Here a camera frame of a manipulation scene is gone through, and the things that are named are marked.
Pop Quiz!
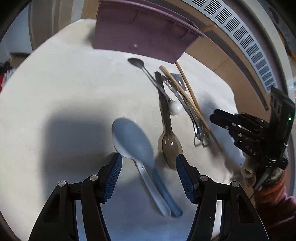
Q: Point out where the smiley face metal spoon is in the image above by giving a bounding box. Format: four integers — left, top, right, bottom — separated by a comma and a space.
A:
161, 75, 203, 142

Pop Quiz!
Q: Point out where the smoky plastic spoon black handle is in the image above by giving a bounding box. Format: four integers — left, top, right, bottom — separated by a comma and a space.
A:
154, 71, 184, 171

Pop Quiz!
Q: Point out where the white plastic spoon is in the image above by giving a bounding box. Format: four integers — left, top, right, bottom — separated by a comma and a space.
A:
112, 135, 171, 217

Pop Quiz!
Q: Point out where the wooden chopstick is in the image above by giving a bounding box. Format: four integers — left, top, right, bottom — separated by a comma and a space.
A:
175, 61, 202, 116
159, 65, 211, 132

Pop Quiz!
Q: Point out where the blue plastic spoon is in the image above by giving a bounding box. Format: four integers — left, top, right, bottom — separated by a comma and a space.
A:
112, 118, 183, 217

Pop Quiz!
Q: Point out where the metal spoon with white ball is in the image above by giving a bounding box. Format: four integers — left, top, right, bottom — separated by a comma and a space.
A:
127, 58, 183, 115

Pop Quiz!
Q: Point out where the metal spatula utensil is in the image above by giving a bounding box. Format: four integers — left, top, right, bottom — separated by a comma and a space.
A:
171, 82, 211, 147

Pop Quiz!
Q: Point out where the white table mat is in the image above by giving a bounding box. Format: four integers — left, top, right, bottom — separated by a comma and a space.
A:
0, 18, 255, 241

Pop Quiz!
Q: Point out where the grey ventilation grille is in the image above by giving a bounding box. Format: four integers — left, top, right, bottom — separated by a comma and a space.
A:
183, 0, 278, 93

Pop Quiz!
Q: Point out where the purple plastic utensil bin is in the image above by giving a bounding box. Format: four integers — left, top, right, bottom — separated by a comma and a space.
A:
92, 1, 204, 64

